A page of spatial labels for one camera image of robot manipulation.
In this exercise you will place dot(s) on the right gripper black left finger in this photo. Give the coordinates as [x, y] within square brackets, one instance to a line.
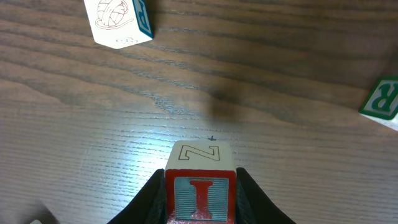
[148, 206]

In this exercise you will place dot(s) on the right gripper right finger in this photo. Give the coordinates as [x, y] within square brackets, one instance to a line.
[253, 206]

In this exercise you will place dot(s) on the red letter I block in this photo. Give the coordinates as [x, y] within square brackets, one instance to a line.
[200, 183]

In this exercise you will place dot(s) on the green letter R block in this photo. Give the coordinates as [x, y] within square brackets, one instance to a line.
[381, 103]

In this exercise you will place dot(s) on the white block centre top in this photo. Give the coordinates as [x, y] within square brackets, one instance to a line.
[119, 23]

